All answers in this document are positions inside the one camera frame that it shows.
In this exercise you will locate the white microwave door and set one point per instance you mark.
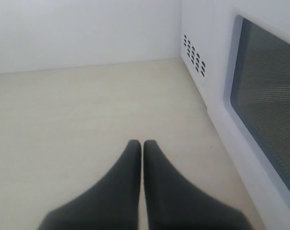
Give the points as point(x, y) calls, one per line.
point(248, 94)

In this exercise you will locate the white microwave oven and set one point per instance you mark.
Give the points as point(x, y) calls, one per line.
point(210, 37)

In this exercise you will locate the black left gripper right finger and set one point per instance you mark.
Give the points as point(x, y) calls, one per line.
point(173, 203)

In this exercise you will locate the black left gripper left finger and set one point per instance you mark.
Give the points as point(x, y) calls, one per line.
point(111, 204)

